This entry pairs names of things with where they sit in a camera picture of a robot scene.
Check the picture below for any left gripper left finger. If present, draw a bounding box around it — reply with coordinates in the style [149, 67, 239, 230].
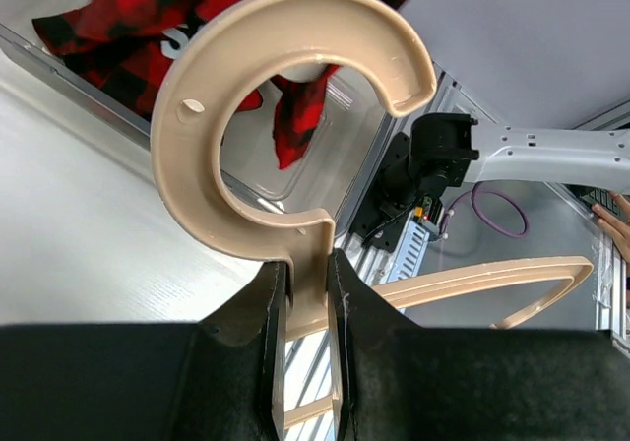
[1, 263, 287, 440]

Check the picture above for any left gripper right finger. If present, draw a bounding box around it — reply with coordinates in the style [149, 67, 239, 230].
[327, 251, 629, 440]

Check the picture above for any beige plastic hanger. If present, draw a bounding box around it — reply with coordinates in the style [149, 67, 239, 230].
[150, 0, 595, 432]

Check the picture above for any red black plaid shirt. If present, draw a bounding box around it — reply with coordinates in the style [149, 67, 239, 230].
[31, 0, 437, 171]

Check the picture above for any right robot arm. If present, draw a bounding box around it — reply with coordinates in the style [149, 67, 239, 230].
[376, 112, 629, 208]

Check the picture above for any person hand at keyboard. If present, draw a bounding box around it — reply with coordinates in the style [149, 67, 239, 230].
[592, 204, 630, 264]

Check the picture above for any clear plastic bin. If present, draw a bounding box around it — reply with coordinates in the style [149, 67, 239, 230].
[1, 18, 391, 217]

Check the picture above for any slotted cable duct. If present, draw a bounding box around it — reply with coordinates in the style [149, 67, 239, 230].
[289, 209, 444, 427]

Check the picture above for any aluminium front rail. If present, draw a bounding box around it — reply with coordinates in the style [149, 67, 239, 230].
[284, 68, 461, 440]

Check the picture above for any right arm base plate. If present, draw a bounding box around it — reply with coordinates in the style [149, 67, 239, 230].
[349, 132, 419, 252]

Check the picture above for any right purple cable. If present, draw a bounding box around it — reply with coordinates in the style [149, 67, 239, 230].
[437, 182, 531, 265]

